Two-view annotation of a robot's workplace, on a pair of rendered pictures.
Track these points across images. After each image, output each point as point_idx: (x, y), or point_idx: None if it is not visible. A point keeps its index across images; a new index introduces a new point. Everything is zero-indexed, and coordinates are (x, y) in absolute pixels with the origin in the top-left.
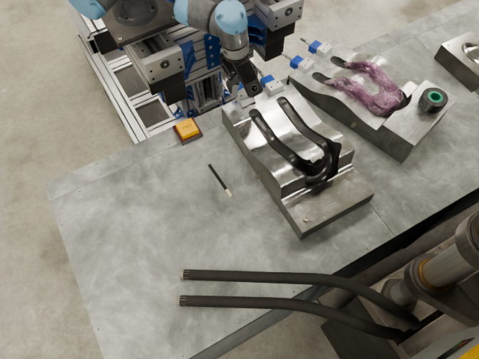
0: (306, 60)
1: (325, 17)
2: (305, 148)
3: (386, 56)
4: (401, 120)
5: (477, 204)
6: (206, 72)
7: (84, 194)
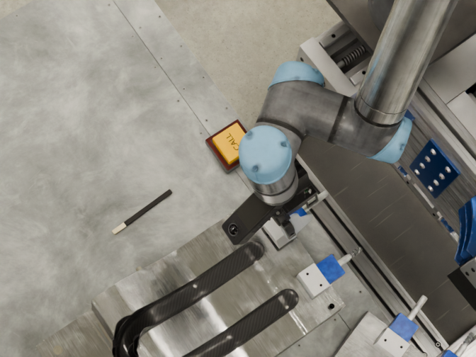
0: (400, 343)
1: None
2: (171, 338)
3: None
4: None
5: None
6: (406, 164)
7: (103, 13)
